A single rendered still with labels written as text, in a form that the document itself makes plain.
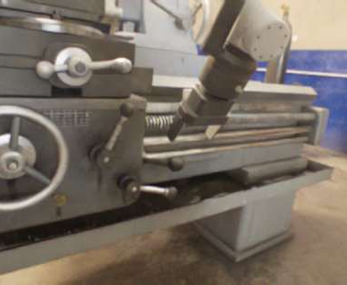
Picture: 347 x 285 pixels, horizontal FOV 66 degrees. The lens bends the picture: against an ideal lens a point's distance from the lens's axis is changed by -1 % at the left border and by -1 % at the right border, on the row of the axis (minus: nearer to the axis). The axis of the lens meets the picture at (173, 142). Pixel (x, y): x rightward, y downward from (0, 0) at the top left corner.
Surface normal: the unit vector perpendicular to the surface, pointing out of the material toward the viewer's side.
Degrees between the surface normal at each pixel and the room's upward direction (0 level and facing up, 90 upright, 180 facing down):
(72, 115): 90
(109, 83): 90
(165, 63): 90
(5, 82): 90
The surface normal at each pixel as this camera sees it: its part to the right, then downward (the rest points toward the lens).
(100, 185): 0.55, 0.26
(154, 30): 0.54, -0.15
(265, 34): 0.23, 0.71
